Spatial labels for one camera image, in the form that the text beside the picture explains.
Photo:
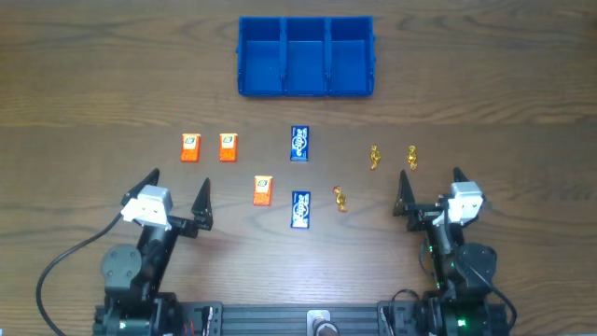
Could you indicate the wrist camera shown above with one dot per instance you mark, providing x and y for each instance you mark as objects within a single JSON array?
[
  {"x": 464, "y": 203},
  {"x": 149, "y": 205}
]

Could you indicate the orange candy box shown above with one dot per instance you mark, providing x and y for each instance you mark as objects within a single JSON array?
[
  {"x": 228, "y": 150},
  {"x": 190, "y": 150},
  {"x": 262, "y": 193}
]

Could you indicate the mounting rail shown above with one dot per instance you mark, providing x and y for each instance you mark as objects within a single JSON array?
[{"x": 270, "y": 319}]

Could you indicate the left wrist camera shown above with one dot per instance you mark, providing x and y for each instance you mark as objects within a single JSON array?
[{"x": 149, "y": 205}]

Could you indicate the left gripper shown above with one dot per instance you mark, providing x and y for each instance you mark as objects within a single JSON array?
[{"x": 184, "y": 226}]

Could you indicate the gold candy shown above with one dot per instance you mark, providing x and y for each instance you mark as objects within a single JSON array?
[
  {"x": 375, "y": 158},
  {"x": 340, "y": 199},
  {"x": 412, "y": 158}
]

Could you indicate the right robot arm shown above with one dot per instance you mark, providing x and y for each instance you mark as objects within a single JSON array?
[{"x": 466, "y": 275}]

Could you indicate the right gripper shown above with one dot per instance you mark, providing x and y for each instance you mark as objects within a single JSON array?
[{"x": 420, "y": 217}]

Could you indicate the blue tray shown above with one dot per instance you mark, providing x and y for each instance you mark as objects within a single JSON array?
[{"x": 305, "y": 70}]

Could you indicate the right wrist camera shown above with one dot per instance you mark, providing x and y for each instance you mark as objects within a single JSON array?
[{"x": 464, "y": 203}]

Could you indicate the blue candy pack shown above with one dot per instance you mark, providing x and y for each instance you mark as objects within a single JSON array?
[
  {"x": 301, "y": 210},
  {"x": 299, "y": 144}
]

